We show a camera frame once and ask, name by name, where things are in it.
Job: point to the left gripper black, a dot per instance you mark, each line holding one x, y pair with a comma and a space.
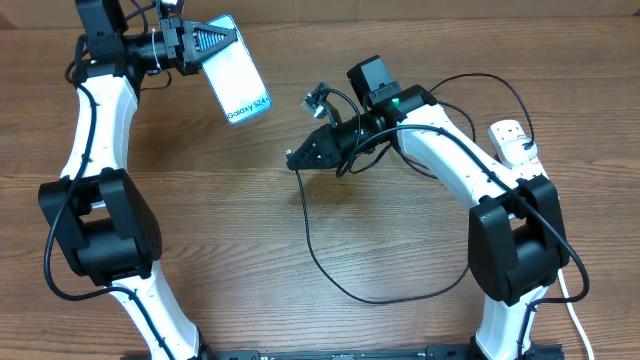
178, 33

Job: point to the white charger adapter plug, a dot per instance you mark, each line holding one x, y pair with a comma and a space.
518, 152

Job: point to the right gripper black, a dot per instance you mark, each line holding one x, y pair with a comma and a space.
329, 149

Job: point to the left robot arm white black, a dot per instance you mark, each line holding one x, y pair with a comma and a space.
96, 215

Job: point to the blue Samsung Galaxy smartphone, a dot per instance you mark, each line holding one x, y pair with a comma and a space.
235, 79

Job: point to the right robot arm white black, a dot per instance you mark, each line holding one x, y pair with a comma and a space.
516, 240

